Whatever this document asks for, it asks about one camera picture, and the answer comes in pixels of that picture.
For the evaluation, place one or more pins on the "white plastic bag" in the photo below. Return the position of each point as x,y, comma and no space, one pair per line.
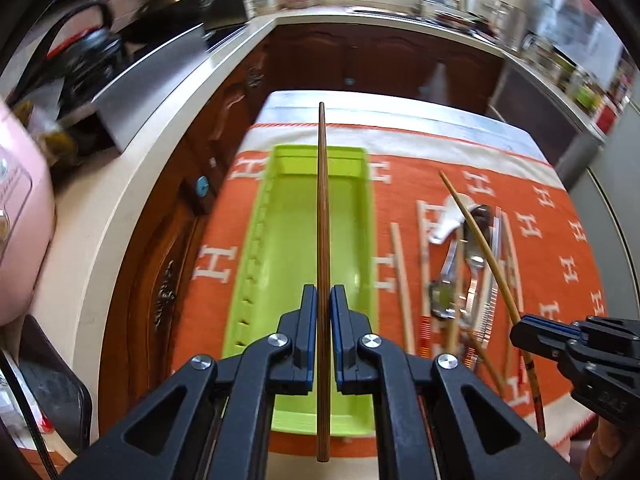
435,88

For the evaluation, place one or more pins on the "person's right hand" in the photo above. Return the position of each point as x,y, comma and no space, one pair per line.
606,450

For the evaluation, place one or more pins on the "dark brown wooden chopstick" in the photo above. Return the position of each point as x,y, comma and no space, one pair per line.
323,289

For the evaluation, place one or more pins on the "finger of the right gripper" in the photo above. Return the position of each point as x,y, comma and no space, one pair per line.
543,337

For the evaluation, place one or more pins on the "large steel soup spoon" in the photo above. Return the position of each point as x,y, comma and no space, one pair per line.
441,291

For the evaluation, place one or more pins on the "stainless dishwasher cabinet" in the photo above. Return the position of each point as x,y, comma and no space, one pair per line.
567,137

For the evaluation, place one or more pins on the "stainless splash guard panel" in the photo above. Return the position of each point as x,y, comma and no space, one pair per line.
126,103

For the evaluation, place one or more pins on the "twisted steel chopstick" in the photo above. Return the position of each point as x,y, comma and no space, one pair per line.
489,291

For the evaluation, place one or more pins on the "steel tablespoon patterned handle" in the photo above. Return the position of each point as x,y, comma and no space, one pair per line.
474,257

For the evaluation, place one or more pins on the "black frying pan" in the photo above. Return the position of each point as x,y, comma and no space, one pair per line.
159,20

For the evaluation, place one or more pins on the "white ceramic soup spoon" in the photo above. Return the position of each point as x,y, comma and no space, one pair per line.
449,219

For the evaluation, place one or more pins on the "pink rice cooker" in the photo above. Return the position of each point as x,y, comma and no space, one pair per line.
27,216

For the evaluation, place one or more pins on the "orange H-pattern blanket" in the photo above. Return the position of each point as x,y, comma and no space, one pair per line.
392,193

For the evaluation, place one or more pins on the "green plastic utensil tray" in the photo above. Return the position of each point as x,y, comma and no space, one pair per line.
279,253

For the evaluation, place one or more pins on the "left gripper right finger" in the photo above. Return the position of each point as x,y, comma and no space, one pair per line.
434,419

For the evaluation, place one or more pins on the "white chopstick striped end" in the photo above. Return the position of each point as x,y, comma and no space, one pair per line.
425,319

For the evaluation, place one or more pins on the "white chopstick red end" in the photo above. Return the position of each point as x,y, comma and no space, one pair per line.
404,294

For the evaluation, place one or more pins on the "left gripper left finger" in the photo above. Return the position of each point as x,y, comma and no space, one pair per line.
211,419

